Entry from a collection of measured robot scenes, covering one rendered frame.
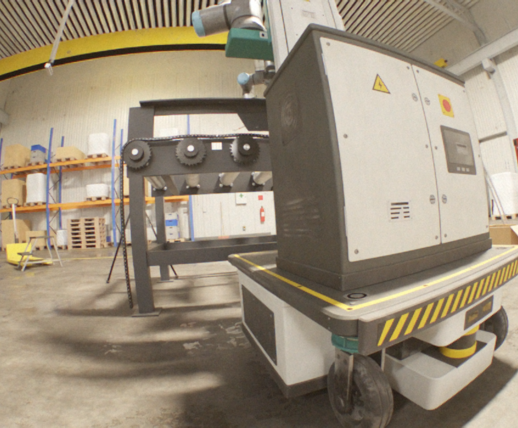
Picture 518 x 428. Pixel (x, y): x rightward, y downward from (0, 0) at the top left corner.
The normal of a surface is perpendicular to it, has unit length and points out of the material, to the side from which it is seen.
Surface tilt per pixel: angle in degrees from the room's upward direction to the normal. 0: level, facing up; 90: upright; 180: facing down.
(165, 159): 90
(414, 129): 90
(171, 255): 90
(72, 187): 90
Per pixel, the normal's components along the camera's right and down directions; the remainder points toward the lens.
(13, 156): 0.22, -0.05
